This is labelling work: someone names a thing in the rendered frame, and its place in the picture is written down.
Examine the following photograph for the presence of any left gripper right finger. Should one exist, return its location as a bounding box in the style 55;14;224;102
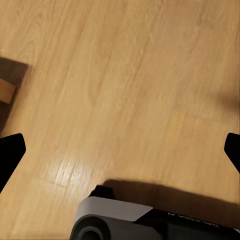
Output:
224;133;240;173

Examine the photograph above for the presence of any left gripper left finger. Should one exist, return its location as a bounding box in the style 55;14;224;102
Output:
0;133;26;193

